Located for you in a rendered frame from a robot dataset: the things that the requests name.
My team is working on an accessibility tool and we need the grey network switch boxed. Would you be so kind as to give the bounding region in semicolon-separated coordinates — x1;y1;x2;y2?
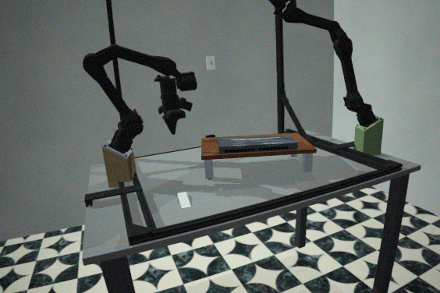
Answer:
218;135;298;154

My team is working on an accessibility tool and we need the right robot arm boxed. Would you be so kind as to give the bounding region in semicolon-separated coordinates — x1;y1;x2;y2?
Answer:
83;44;197;154

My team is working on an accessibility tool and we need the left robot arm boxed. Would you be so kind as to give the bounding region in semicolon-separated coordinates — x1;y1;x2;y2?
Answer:
270;0;378;128

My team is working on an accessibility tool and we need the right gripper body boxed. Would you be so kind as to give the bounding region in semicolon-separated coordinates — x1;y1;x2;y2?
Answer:
158;93;186;120

